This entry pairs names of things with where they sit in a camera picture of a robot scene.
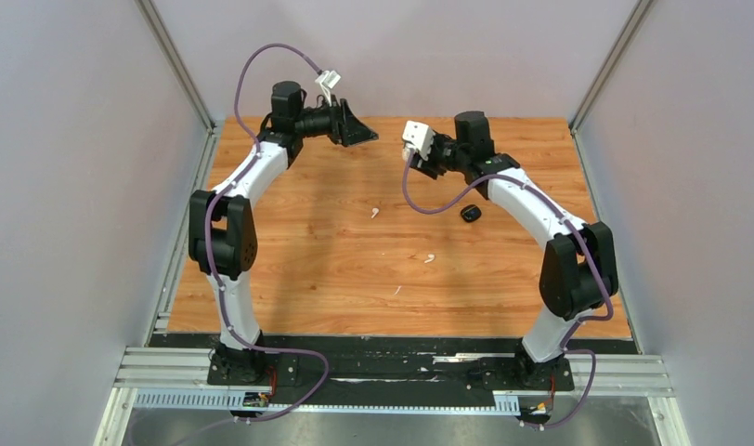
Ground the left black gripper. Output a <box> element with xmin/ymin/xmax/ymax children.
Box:
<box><xmin>294</xmin><ymin>96</ymin><xmax>379</xmax><ymax>149</ymax></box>

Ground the black earbud charging case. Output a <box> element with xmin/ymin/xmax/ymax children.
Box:
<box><xmin>460</xmin><ymin>204</ymin><xmax>482</xmax><ymax>223</ymax></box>

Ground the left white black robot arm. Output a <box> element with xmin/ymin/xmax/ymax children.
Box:
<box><xmin>188</xmin><ymin>81</ymin><xmax>379</xmax><ymax>384</ymax></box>

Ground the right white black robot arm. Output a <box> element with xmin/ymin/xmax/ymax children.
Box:
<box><xmin>402</xmin><ymin>111</ymin><xmax>619</xmax><ymax>388</ymax></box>

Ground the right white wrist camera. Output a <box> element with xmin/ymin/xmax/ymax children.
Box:
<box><xmin>402</xmin><ymin>120</ymin><xmax>436</xmax><ymax>162</ymax></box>

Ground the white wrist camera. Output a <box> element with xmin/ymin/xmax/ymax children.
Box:
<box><xmin>402</xmin><ymin>120</ymin><xmax>436</xmax><ymax>162</ymax></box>
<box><xmin>315</xmin><ymin>70</ymin><xmax>342</xmax><ymax>106</ymax></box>

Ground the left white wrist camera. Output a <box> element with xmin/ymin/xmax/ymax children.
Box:
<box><xmin>315</xmin><ymin>70</ymin><xmax>342</xmax><ymax>106</ymax></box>

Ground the left aluminium corner post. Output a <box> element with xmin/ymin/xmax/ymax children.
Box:
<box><xmin>135</xmin><ymin>0</ymin><xmax>216</xmax><ymax>133</ymax></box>

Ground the aluminium corner post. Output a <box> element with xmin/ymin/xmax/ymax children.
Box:
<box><xmin>568</xmin><ymin>0</ymin><xmax>657</xmax><ymax>135</ymax></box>
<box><xmin>135</xmin><ymin>0</ymin><xmax>216</xmax><ymax>133</ymax></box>

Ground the right aluminium corner post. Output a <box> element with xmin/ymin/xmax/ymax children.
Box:
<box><xmin>568</xmin><ymin>0</ymin><xmax>657</xmax><ymax>135</ymax></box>

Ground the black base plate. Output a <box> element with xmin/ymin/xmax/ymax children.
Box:
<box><xmin>148</xmin><ymin>333</ymin><xmax>639</xmax><ymax>408</ymax></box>

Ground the slotted cable duct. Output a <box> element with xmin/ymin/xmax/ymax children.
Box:
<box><xmin>134</xmin><ymin>389</ymin><xmax>521</xmax><ymax>414</ymax></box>

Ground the aluminium frame rail front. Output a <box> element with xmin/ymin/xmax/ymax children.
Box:
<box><xmin>114</xmin><ymin>348</ymin><xmax>675</xmax><ymax>398</ymax></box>

